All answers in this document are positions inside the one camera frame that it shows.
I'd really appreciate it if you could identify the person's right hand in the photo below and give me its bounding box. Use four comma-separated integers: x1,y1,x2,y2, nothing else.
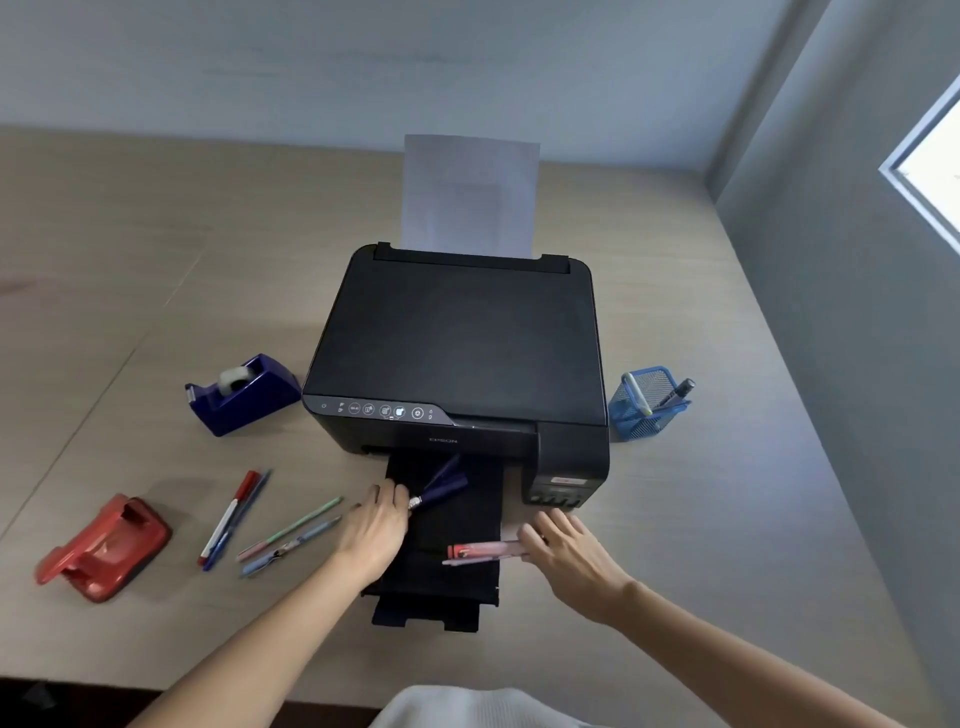
517,508,639,627

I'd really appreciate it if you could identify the person's left hand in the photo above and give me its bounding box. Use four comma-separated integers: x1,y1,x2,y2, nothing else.
332,480,411,590

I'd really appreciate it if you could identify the pink pen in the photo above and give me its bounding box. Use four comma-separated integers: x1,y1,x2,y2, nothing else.
442,540,530,567

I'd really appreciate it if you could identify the purple pen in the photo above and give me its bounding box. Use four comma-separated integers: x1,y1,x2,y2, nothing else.
408,455,470,515

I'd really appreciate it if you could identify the person's left forearm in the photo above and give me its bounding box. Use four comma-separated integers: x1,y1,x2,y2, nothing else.
127,555,376,728

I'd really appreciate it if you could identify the person's right forearm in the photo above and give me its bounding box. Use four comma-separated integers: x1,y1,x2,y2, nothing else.
600,585,886,728

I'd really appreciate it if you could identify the light blue pen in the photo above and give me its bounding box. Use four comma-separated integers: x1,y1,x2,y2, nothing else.
241,516,342,579

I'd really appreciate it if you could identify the green pen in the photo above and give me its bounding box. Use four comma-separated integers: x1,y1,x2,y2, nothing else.
237,496,344,563

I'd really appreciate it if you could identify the dark blue pen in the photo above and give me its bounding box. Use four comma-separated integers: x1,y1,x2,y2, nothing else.
202,470,273,573

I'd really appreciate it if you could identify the blue mesh pen holder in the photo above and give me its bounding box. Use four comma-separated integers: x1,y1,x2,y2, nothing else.
607,366,693,442

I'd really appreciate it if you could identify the blue tape dispenser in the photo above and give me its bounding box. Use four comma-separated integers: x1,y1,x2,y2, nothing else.
185,354,303,438

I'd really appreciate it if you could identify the red and white pen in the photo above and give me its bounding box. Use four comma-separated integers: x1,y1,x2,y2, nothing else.
198,470,261,567

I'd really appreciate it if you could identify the black inkjet printer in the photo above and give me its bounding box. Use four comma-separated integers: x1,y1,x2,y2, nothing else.
302,242,611,633

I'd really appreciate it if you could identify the person's white clothing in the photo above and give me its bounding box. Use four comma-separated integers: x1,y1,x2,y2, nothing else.
371,686,601,728

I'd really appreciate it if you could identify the white and yellow highlighter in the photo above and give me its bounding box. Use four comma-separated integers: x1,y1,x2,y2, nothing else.
622,372,654,418

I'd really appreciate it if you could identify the black marker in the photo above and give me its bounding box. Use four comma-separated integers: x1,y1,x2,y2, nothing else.
652,378,696,412

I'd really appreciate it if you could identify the red hole punch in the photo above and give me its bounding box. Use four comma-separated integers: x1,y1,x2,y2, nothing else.
35,493,174,604

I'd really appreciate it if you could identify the white paper sheet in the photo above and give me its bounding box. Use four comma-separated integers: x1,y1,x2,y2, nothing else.
401,135,541,260

